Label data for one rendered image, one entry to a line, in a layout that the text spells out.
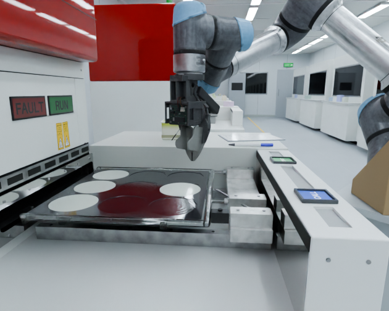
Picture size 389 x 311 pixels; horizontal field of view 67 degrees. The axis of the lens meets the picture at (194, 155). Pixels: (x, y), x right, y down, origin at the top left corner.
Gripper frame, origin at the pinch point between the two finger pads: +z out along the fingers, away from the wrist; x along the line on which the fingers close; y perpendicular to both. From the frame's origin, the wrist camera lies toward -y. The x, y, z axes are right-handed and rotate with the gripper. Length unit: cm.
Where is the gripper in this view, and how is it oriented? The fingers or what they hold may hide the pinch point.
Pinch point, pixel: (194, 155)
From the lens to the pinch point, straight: 75.0
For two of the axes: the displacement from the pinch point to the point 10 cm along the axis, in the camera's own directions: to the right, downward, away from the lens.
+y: -5.8, 1.7, -7.9
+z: 0.0, 9.8, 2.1
